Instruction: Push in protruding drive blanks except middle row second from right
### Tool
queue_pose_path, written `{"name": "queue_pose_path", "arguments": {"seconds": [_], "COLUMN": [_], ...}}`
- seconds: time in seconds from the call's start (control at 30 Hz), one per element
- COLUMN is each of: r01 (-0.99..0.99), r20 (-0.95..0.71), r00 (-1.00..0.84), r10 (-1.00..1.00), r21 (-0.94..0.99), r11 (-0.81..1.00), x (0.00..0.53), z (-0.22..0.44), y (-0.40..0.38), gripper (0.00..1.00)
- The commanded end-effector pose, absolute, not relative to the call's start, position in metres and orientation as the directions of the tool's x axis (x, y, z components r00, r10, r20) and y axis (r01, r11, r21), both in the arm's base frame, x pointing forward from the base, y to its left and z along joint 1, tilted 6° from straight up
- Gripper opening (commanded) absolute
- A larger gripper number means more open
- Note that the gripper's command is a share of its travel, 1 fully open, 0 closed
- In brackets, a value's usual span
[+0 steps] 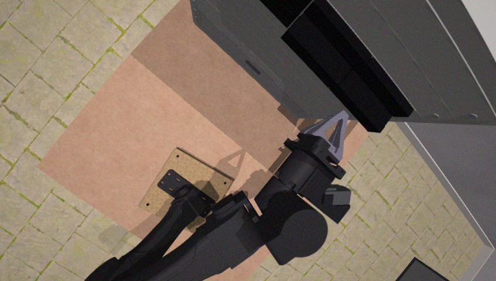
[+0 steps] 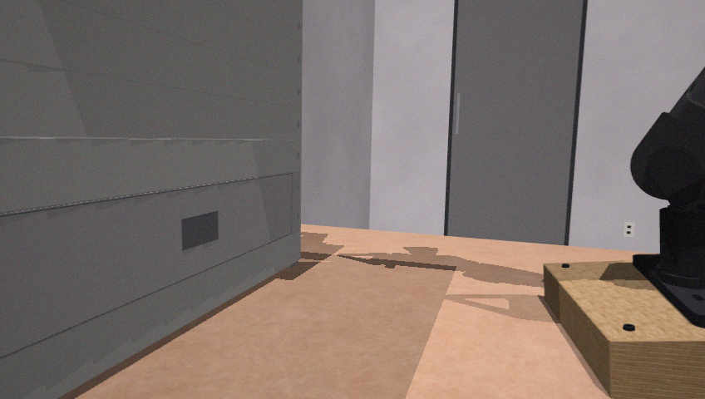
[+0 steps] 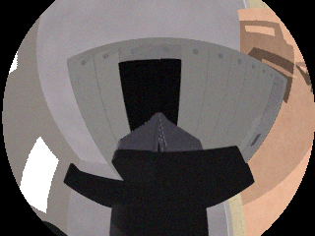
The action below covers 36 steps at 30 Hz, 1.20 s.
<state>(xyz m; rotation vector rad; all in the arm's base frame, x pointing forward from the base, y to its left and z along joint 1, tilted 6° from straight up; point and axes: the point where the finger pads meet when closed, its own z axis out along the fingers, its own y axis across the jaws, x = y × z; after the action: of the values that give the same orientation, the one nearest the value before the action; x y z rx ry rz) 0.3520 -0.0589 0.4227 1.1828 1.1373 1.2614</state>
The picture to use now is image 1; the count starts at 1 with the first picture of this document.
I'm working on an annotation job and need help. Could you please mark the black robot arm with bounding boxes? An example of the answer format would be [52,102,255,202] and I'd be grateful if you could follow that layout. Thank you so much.
[84,164,352,281]

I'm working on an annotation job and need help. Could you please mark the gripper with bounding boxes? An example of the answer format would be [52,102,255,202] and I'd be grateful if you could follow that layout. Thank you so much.
[274,110,349,198]

